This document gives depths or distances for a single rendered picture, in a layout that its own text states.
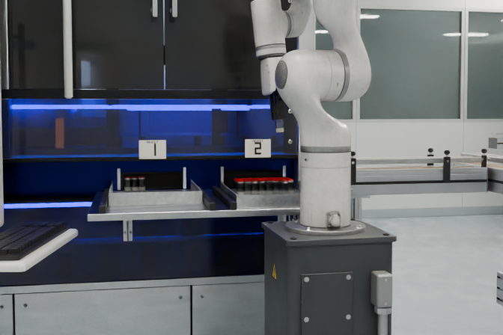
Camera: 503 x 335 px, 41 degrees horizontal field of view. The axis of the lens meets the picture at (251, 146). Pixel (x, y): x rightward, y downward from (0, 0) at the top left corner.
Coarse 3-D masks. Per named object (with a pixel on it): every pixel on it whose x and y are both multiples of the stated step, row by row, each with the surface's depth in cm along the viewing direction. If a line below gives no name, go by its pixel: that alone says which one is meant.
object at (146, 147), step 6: (144, 144) 212; (150, 144) 212; (156, 144) 212; (162, 144) 213; (144, 150) 212; (150, 150) 212; (156, 150) 212; (162, 150) 213; (144, 156) 212; (150, 156) 212; (156, 156) 212; (162, 156) 213
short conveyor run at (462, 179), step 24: (360, 168) 246; (384, 168) 245; (408, 168) 245; (432, 168) 241; (456, 168) 243; (480, 168) 245; (360, 192) 237; (384, 192) 238; (408, 192) 240; (432, 192) 242; (456, 192) 243
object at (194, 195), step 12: (120, 192) 214; (132, 192) 214; (144, 192) 187; (156, 192) 187; (168, 192) 188; (180, 192) 188; (192, 192) 189; (120, 204) 186; (132, 204) 186; (144, 204) 187; (156, 204) 187
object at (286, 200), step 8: (224, 184) 207; (232, 192) 188; (296, 192) 213; (240, 200) 180; (248, 200) 181; (256, 200) 181; (264, 200) 181; (272, 200) 182; (280, 200) 182; (288, 200) 182; (296, 200) 183
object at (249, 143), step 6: (246, 144) 217; (252, 144) 218; (258, 144) 218; (264, 144) 218; (270, 144) 219; (246, 150) 218; (252, 150) 218; (258, 150) 218; (264, 150) 219; (270, 150) 219; (246, 156) 218; (252, 156) 218; (258, 156) 218; (264, 156) 219; (270, 156) 219
